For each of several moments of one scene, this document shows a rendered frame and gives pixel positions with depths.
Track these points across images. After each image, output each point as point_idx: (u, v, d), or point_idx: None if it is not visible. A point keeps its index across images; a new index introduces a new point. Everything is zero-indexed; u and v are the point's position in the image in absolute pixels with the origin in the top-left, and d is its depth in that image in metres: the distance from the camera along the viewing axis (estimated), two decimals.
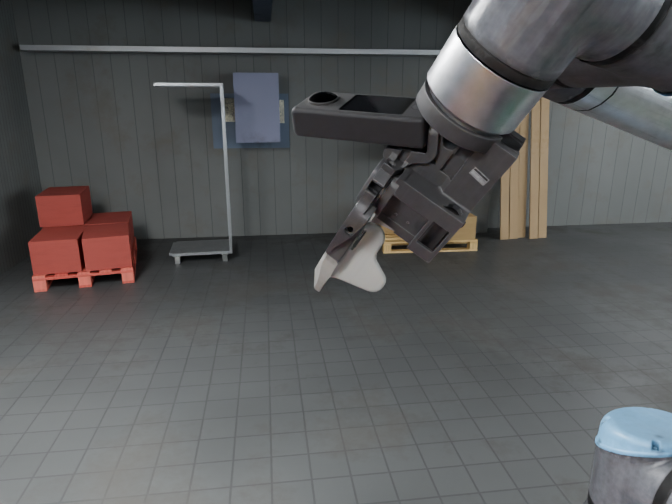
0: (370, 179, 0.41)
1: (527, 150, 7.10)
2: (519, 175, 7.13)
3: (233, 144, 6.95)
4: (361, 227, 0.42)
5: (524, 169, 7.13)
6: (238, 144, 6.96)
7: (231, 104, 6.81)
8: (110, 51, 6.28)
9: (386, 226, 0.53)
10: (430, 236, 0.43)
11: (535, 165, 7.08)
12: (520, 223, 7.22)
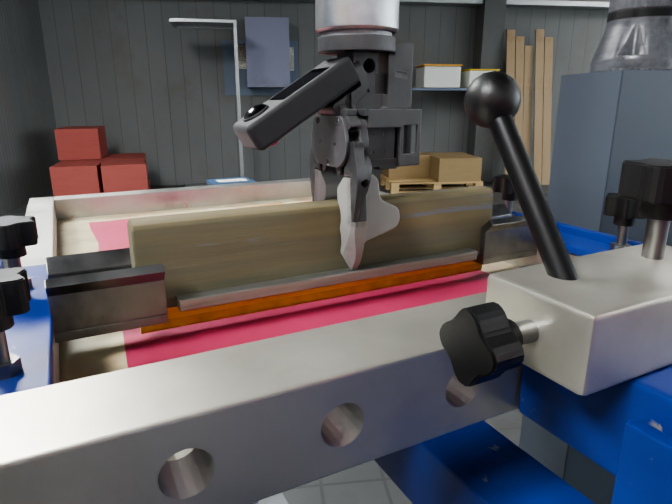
0: (346, 130, 0.46)
1: (531, 98, 7.26)
2: (523, 123, 7.29)
3: (243, 91, 7.12)
4: (371, 173, 0.46)
5: (528, 117, 7.29)
6: (249, 91, 7.13)
7: (242, 51, 6.97)
8: None
9: None
10: (403, 146, 0.50)
11: (539, 112, 7.25)
12: None
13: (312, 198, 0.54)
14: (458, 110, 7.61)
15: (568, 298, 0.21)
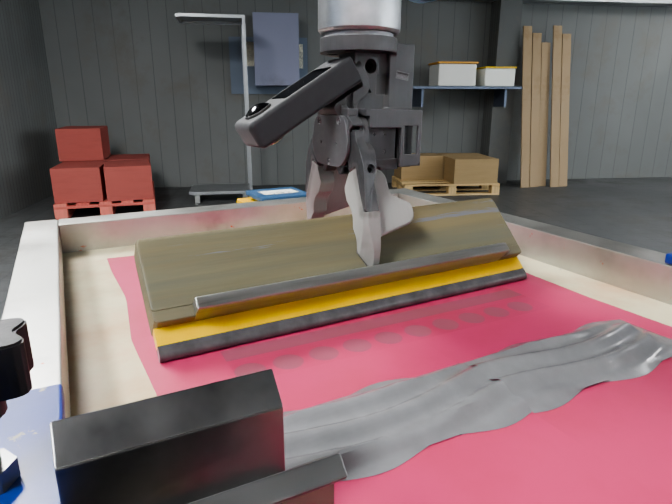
0: (347, 129, 0.46)
1: (548, 96, 7.02)
2: (540, 122, 7.05)
3: (251, 89, 6.87)
4: (375, 158, 0.45)
5: (545, 116, 7.05)
6: (256, 90, 6.88)
7: (249, 48, 6.73)
8: None
9: (333, 210, 0.57)
10: (404, 147, 0.50)
11: (556, 112, 7.00)
12: (540, 171, 7.14)
13: (305, 185, 0.56)
14: (472, 109, 7.36)
15: None
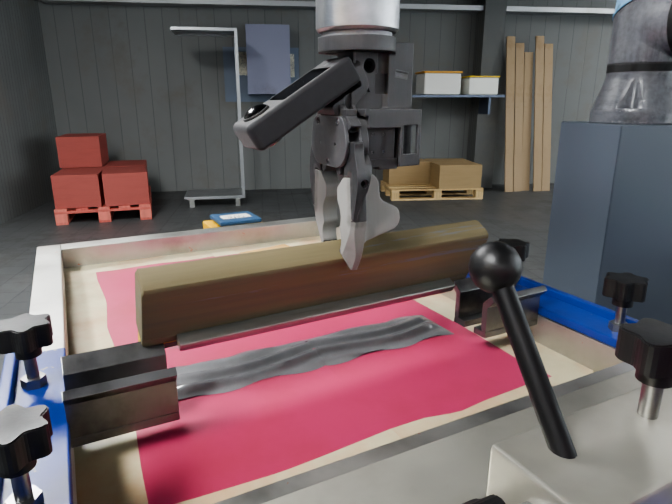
0: (346, 130, 0.46)
1: (531, 104, 7.28)
2: (523, 129, 7.31)
3: (244, 97, 7.13)
4: (371, 173, 0.46)
5: (528, 123, 7.31)
6: (249, 98, 7.14)
7: (243, 58, 6.99)
8: (126, 2, 6.46)
9: None
10: (403, 147, 0.50)
11: (539, 119, 7.26)
12: (524, 176, 7.40)
13: (312, 198, 0.54)
14: (458, 116, 7.62)
15: (567, 492, 0.22)
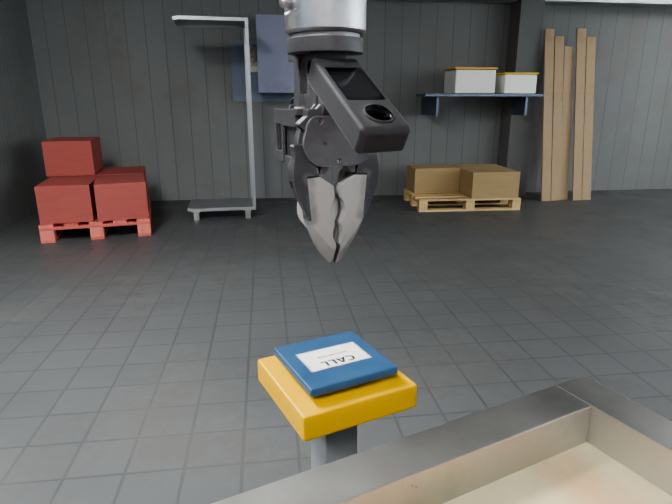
0: None
1: (571, 104, 6.58)
2: (562, 131, 6.61)
3: (254, 96, 6.43)
4: (371, 169, 0.53)
5: (567, 125, 6.61)
6: (259, 97, 6.44)
7: (252, 52, 6.29)
8: None
9: None
10: None
11: (579, 120, 6.56)
12: (562, 184, 6.70)
13: (306, 213, 0.49)
14: (489, 117, 6.92)
15: None
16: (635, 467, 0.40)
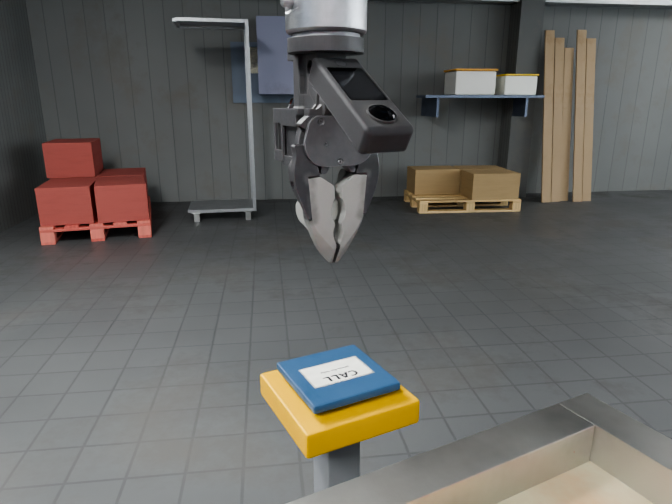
0: None
1: (571, 105, 6.58)
2: (562, 133, 6.61)
3: (254, 98, 6.43)
4: (371, 169, 0.53)
5: (568, 127, 6.61)
6: (260, 98, 6.44)
7: (253, 54, 6.29)
8: None
9: None
10: None
11: (580, 122, 6.56)
12: (563, 185, 6.70)
13: (307, 213, 0.49)
14: (489, 118, 6.92)
15: None
16: (639, 488, 0.40)
